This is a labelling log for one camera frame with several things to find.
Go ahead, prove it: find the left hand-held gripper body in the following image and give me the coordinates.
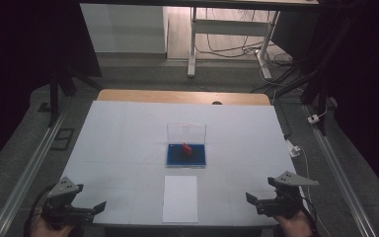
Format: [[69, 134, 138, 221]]
[[41, 176, 94, 230]]

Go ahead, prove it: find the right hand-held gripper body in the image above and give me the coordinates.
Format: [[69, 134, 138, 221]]
[[256, 171, 320, 219]]

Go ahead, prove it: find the blue case with clear lid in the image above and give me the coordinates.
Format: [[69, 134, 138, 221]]
[[166, 122, 207, 169]]

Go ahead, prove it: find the person's right hand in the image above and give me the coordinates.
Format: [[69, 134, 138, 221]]
[[272, 210, 314, 237]]

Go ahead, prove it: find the person's left hand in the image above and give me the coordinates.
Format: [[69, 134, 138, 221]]
[[29, 215, 77, 237]]

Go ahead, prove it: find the white power adapter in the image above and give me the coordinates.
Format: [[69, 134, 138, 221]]
[[287, 144, 302, 159]]

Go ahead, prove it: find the large white table cover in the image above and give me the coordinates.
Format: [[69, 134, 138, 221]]
[[60, 100, 316, 229]]

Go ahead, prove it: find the white paper sheet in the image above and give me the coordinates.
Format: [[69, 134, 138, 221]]
[[162, 175, 199, 224]]

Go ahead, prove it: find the white plug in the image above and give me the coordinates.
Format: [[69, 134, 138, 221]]
[[307, 108, 329, 125]]

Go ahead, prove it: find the small black floor plate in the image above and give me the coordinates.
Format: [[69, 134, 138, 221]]
[[37, 102, 52, 114]]

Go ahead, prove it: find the black tripod stand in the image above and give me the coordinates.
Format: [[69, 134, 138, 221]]
[[46, 63, 104, 128]]

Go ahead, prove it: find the black metal stand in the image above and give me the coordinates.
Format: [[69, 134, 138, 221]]
[[275, 9, 354, 136]]

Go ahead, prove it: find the wooden table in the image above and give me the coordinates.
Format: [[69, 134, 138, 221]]
[[96, 88, 271, 107]]

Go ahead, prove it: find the dark curtain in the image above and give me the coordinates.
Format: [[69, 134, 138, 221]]
[[0, 0, 104, 177], [271, 0, 379, 205]]

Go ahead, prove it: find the white cabinet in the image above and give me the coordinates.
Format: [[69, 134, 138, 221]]
[[80, 3, 170, 55]]

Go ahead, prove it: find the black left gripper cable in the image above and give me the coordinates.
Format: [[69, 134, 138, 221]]
[[25, 184, 57, 237]]

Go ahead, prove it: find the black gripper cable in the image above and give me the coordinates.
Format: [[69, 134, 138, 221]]
[[25, 184, 57, 237], [297, 197, 321, 237]]

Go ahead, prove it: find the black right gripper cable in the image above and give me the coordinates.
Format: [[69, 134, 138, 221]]
[[297, 197, 321, 237]]

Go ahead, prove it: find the thin white cable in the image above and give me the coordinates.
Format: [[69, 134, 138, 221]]
[[296, 145, 333, 237]]

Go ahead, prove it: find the aluminium rail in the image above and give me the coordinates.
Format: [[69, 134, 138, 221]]
[[301, 104, 379, 237], [0, 110, 69, 237]]

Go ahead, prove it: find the black floor socket frame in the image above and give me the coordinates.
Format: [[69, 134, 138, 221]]
[[50, 127, 76, 152]]

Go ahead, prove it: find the bundle of dark floor cables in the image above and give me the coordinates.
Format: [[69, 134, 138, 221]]
[[195, 9, 294, 68]]

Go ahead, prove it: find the white desk frame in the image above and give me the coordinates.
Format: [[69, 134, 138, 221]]
[[187, 7, 281, 81]]

